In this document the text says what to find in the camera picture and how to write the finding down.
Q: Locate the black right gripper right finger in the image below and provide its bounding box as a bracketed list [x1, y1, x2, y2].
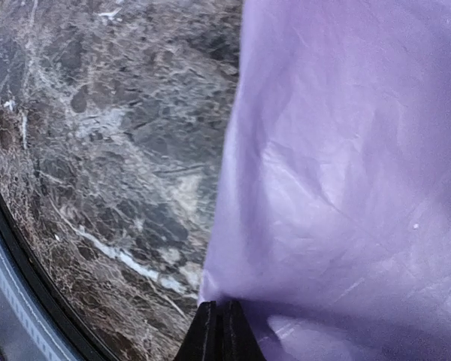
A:
[222, 301, 265, 361]

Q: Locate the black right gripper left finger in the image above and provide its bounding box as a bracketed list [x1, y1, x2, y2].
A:
[176, 302, 222, 361]

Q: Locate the purple and pink wrapping paper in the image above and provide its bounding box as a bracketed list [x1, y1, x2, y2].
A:
[200, 1, 451, 360]

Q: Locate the black front rail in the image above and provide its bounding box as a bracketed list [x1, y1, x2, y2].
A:
[0, 193, 117, 360]

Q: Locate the grey cable duct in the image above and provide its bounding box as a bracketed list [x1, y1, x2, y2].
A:
[0, 240, 80, 360]

